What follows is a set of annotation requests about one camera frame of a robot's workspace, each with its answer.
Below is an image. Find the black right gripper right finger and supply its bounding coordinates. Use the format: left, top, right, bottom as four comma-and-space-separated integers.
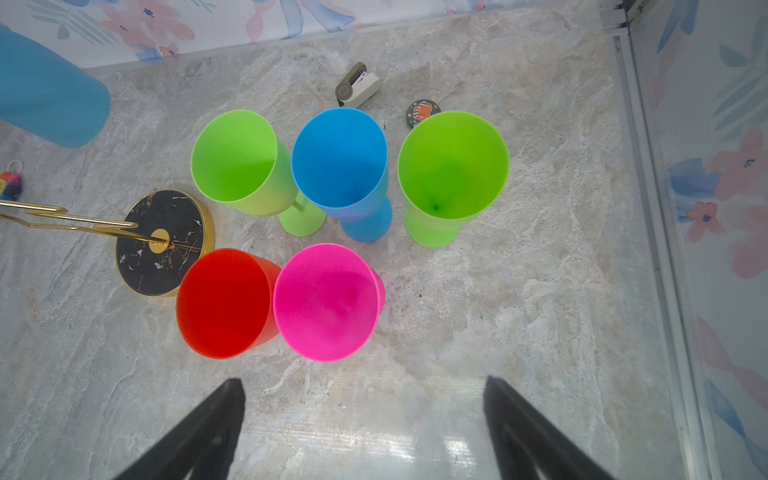
483, 376, 611, 479

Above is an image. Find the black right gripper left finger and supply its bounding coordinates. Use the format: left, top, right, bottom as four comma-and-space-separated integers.
118, 378, 246, 479

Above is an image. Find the red wine glass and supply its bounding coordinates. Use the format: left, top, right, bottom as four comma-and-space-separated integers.
176, 248, 281, 360

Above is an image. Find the pink wine glass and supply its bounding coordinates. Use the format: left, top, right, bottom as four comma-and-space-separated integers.
273, 243, 386, 363

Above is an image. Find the green wine glass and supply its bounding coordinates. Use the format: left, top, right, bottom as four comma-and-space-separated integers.
190, 110, 327, 237
397, 111, 510, 248

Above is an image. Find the blue wine glass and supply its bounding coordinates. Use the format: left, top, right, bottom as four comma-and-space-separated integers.
291, 107, 393, 243

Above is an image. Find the teal wine glass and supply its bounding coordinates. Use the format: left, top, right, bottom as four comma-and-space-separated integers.
1, 26, 111, 149

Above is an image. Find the gold wine glass rack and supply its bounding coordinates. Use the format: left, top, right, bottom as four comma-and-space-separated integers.
1, 189, 215, 297

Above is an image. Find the rainbow flower plush toy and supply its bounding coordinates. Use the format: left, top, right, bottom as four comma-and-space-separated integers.
0, 159, 24, 201

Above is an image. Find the small round badge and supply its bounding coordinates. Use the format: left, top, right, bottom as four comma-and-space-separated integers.
406, 99, 441, 129

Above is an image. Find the small beige clip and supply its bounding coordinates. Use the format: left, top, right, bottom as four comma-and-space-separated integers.
334, 62, 382, 108

